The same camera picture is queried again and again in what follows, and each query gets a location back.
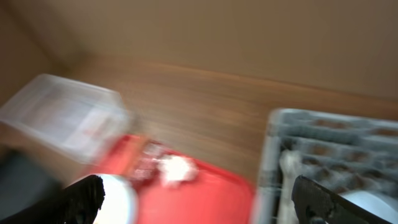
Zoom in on light blue bowl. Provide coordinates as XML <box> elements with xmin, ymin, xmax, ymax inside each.
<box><xmin>340</xmin><ymin>190</ymin><xmax>397</xmax><ymax>224</ymax></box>

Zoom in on crumpled white tissue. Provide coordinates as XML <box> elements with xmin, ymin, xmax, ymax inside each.
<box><xmin>157</xmin><ymin>155</ymin><xmax>198</xmax><ymax>187</ymax></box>

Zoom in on white plastic spoon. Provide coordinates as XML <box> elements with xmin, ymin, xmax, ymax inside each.
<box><xmin>277</xmin><ymin>150</ymin><xmax>302</xmax><ymax>224</ymax></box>

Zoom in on black rectangular tray bin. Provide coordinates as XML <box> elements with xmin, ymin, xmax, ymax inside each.
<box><xmin>1</xmin><ymin>150</ymin><xmax>62</xmax><ymax>220</ymax></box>

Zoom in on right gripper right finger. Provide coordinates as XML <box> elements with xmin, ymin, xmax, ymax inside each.
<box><xmin>292</xmin><ymin>175</ymin><xmax>390</xmax><ymax>224</ymax></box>

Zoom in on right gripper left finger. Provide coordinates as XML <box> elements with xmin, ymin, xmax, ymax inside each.
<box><xmin>1</xmin><ymin>175</ymin><xmax>105</xmax><ymax>224</ymax></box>

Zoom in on light blue plate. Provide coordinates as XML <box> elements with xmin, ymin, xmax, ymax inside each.
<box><xmin>93</xmin><ymin>173</ymin><xmax>139</xmax><ymax>224</ymax></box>

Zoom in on red plastic serving tray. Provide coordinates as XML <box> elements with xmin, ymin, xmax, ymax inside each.
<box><xmin>90</xmin><ymin>134</ymin><xmax>256</xmax><ymax>224</ymax></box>

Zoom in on red snack wrapper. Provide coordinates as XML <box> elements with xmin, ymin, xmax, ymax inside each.
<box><xmin>129</xmin><ymin>142</ymin><xmax>165</xmax><ymax>189</ymax></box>

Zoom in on clear plastic storage bin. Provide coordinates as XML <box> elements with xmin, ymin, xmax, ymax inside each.
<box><xmin>1</xmin><ymin>74</ymin><xmax>131</xmax><ymax>164</ymax></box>

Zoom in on orange carrot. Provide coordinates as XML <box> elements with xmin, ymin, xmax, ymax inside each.
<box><xmin>123</xmin><ymin>136</ymin><xmax>150</xmax><ymax>177</ymax></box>

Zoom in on grey dishwasher rack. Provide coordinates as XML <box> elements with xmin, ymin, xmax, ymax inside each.
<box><xmin>251</xmin><ymin>108</ymin><xmax>397</xmax><ymax>223</ymax></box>

